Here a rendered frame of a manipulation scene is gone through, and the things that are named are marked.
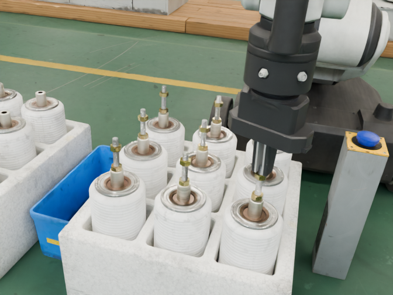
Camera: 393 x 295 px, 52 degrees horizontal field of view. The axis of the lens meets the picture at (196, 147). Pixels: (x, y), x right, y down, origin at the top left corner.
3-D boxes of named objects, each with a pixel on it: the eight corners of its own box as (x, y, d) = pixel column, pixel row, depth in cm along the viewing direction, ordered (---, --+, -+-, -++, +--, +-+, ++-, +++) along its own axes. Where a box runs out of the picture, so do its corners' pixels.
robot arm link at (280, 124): (322, 138, 57) (342, 55, 51) (293, 165, 50) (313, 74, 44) (245, 111, 63) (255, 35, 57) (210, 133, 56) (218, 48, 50)
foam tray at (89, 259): (144, 190, 109) (144, 131, 100) (288, 222, 101) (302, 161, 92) (68, 305, 76) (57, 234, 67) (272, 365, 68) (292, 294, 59)
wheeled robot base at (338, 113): (242, 86, 173) (252, 6, 156) (367, 104, 164) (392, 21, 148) (214, 163, 119) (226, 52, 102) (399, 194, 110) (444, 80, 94)
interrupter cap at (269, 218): (226, 201, 67) (227, 197, 66) (271, 200, 68) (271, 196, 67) (234, 232, 60) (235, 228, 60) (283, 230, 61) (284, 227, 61)
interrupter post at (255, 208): (245, 210, 65) (247, 194, 63) (259, 210, 65) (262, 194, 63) (248, 220, 63) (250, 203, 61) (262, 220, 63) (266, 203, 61)
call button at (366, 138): (353, 137, 76) (356, 128, 75) (375, 141, 75) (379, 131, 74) (355, 148, 72) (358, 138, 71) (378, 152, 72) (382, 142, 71)
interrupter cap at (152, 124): (143, 120, 91) (143, 117, 90) (175, 117, 93) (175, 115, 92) (150, 136, 84) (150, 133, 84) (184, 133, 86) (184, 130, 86)
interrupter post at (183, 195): (189, 205, 65) (190, 188, 64) (175, 203, 65) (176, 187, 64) (190, 195, 67) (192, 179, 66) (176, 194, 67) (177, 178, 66)
